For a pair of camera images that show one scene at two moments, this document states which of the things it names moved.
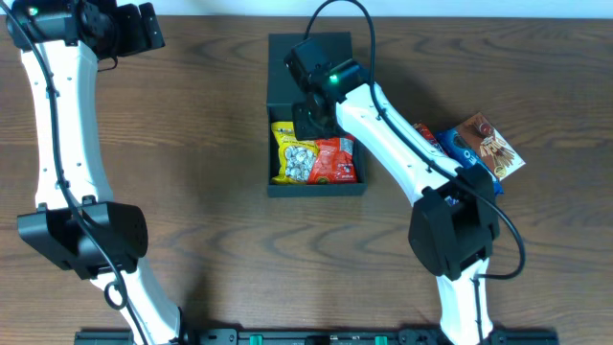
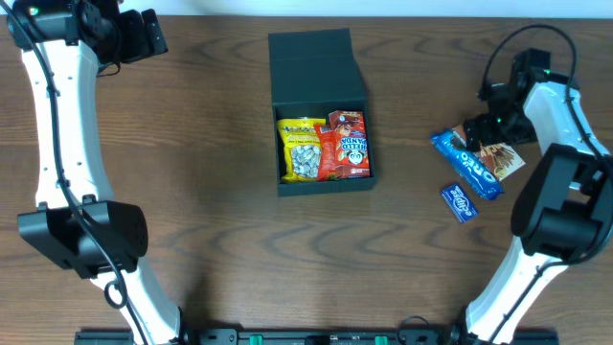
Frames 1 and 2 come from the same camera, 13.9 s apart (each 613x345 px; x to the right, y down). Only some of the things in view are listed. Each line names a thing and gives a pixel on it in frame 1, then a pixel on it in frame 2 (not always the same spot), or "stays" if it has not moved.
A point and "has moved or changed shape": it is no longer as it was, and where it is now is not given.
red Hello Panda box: (430, 138) → (351, 144)
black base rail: (318, 337) stays
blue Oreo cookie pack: (462, 152) stays
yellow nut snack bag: (296, 156) has moved or changed shape
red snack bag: (333, 161) has moved or changed shape
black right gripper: (309, 125) → (482, 132)
